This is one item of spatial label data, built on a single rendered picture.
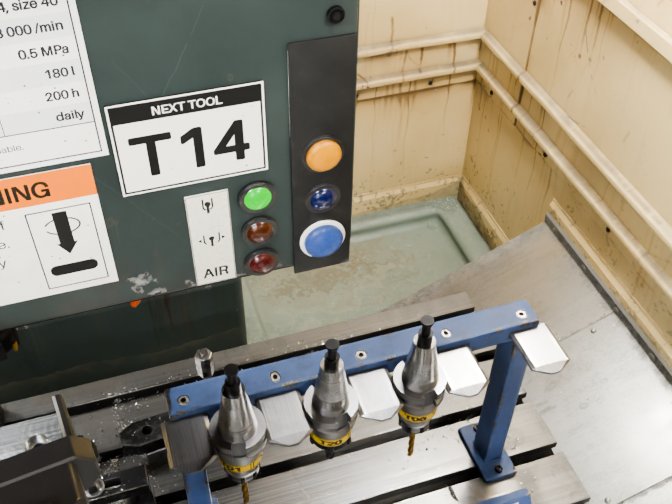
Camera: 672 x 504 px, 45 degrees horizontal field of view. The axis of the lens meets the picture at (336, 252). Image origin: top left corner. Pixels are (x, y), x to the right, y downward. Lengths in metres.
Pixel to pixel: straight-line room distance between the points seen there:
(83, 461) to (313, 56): 0.40
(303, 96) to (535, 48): 1.22
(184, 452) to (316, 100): 0.51
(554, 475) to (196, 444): 0.60
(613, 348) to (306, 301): 0.72
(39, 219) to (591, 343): 1.22
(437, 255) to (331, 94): 1.53
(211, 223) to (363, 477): 0.76
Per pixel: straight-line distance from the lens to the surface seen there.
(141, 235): 0.58
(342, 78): 0.54
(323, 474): 1.28
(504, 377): 1.14
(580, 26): 1.59
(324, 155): 0.56
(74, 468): 0.74
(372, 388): 0.98
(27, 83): 0.50
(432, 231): 2.12
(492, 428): 1.24
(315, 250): 0.62
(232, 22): 0.50
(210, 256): 0.61
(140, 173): 0.55
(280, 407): 0.96
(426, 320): 0.90
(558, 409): 1.56
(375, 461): 1.30
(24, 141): 0.53
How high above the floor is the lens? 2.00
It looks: 44 degrees down
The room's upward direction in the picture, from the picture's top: 1 degrees clockwise
